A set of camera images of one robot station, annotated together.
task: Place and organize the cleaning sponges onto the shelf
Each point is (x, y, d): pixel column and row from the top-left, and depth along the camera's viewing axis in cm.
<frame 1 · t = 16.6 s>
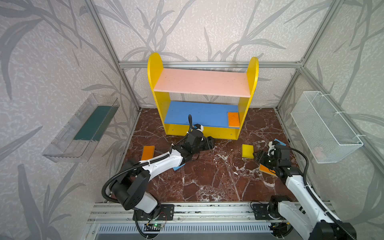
left hand: (214, 137, 84), fingers open
right hand: (257, 150, 86), fingers open
yellow orange sponge: (233, 119, 96), point 16 cm above the table
yellow sponge right: (247, 151, 97), on the table

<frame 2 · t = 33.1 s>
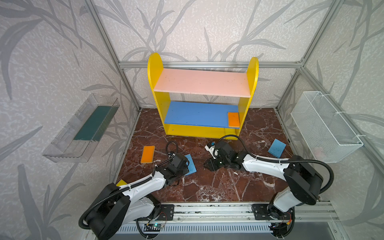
left hand: (188, 163, 88), fingers closed
right hand: (206, 159, 85), fingers open
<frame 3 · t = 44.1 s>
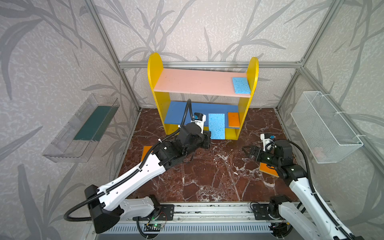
left hand: (213, 129, 67), fingers closed
right hand: (247, 145, 79), fingers open
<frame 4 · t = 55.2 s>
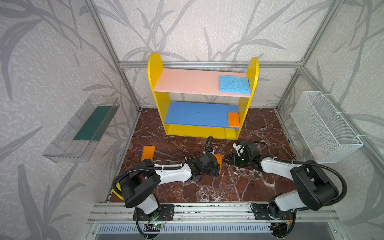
left hand: (216, 163, 86), fingers open
right hand: (227, 156, 90), fingers open
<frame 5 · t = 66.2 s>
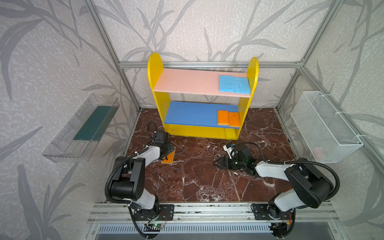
left hand: (170, 144, 96), fingers open
right hand: (217, 159, 87), fingers open
